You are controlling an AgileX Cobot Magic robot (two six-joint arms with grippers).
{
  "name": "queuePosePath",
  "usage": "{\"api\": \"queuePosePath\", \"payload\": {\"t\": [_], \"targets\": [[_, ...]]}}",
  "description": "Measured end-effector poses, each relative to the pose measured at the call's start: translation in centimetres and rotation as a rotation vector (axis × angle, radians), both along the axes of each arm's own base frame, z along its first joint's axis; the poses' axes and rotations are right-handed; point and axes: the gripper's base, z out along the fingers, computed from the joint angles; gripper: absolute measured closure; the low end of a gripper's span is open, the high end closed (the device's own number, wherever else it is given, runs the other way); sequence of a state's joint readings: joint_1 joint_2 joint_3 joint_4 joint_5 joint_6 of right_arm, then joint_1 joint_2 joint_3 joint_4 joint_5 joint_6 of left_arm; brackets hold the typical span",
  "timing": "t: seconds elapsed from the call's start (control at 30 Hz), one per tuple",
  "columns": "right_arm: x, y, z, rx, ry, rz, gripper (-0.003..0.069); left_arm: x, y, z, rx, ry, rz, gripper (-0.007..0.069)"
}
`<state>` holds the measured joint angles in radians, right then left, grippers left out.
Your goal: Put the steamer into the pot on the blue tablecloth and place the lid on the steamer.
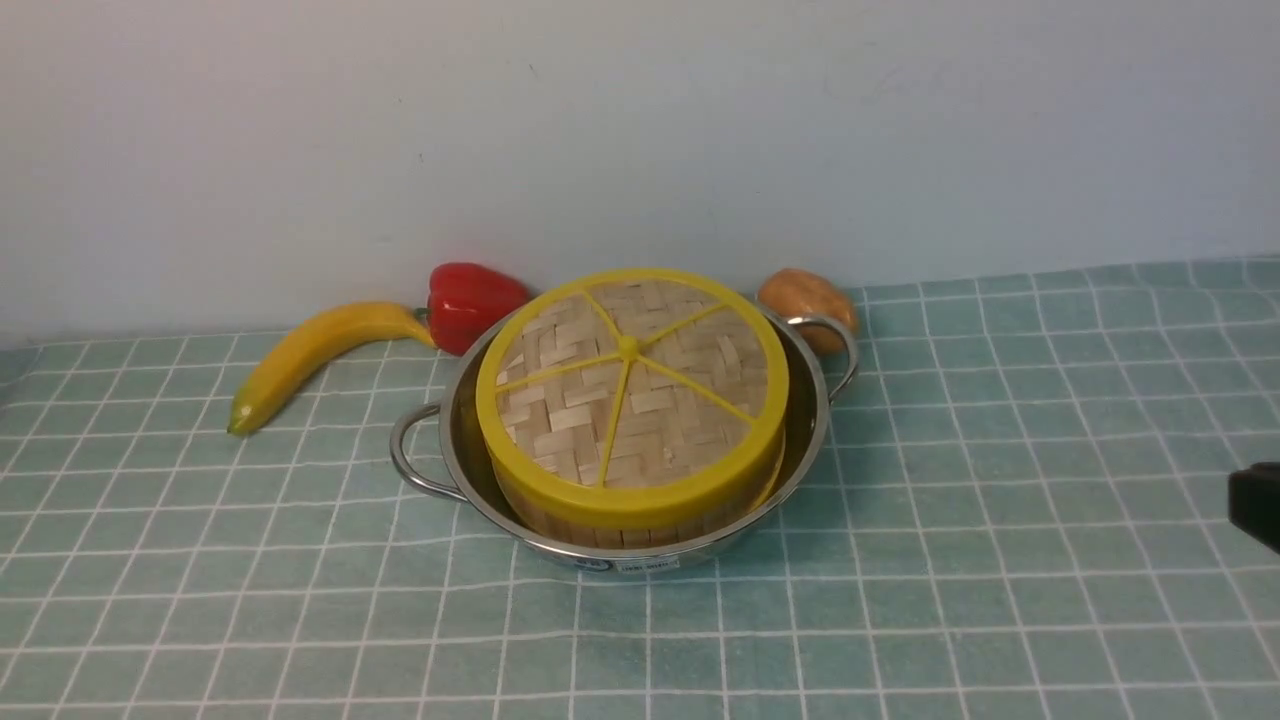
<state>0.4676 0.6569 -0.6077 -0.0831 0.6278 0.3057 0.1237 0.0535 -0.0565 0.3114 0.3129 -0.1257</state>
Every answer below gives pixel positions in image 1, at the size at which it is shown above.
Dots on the yellow woven bamboo steamer lid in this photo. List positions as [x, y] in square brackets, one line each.
[641, 353]

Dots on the yellow bamboo steamer basket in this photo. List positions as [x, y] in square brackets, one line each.
[651, 496]

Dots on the stainless steel pot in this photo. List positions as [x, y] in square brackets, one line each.
[471, 477]

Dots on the brown potato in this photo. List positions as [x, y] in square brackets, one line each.
[797, 292]

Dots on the red bell pepper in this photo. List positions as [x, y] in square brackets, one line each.
[464, 301]

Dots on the yellow plastic banana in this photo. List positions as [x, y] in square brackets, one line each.
[309, 347]

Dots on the green checkered tablecloth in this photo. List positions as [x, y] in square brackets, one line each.
[1020, 511]

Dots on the dark right robot part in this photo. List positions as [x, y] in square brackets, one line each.
[1254, 501]

